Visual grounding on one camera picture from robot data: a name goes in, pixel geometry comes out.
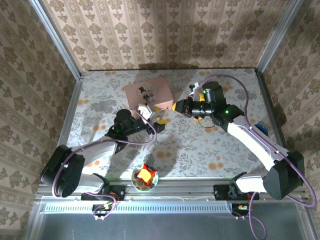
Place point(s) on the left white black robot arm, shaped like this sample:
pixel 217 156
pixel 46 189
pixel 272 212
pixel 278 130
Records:
pixel 100 150

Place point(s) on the aluminium corner post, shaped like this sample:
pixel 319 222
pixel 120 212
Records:
pixel 277 37
pixel 57 40

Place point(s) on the red yellow toy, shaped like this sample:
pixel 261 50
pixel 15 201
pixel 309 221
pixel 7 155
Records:
pixel 145 175

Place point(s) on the aluminium front rail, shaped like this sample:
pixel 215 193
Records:
pixel 175 193

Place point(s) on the grey metal sheet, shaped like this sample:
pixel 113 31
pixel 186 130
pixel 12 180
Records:
pixel 160 226

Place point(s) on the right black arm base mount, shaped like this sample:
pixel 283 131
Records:
pixel 222 192

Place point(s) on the blue cup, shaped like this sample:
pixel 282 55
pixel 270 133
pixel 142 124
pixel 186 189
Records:
pixel 262 128

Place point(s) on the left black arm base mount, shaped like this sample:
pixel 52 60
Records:
pixel 117 192

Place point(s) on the pink box with cartoon print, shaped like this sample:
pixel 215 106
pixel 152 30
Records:
pixel 160 86

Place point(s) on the small brass padlock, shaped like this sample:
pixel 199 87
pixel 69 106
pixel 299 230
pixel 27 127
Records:
pixel 158 117

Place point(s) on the aluminium side rail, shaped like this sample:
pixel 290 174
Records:
pixel 72 112
pixel 270 105

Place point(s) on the patterned bowl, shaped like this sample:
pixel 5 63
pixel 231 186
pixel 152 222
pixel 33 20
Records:
pixel 155 183

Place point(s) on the small black connector board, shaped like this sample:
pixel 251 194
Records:
pixel 240 209
pixel 101 210

